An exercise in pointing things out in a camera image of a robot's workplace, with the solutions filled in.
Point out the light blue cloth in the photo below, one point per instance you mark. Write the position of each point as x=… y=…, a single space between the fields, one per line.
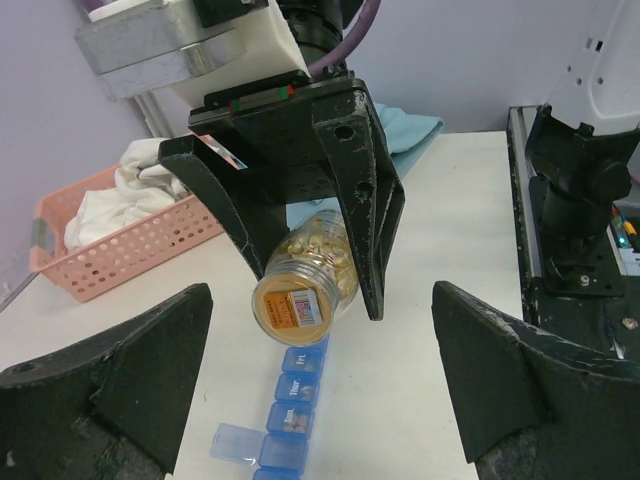
x=407 y=136

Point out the clear bottle of yellow capsules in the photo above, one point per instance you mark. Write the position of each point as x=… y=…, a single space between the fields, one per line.
x=309 y=281

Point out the white crumpled cloth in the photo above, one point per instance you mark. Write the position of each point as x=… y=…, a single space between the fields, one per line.
x=142 y=187

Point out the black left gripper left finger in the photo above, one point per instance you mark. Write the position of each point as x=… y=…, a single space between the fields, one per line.
x=112 y=406

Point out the pink perforated plastic basket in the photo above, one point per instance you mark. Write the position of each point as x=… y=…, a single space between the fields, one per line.
x=90 y=271

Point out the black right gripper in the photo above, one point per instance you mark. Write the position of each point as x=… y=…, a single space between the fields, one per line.
x=310 y=139

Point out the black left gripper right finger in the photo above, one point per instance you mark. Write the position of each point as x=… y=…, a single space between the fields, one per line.
x=530 y=404

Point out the blue weekly pill organizer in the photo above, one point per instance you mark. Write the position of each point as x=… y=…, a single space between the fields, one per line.
x=280 y=452

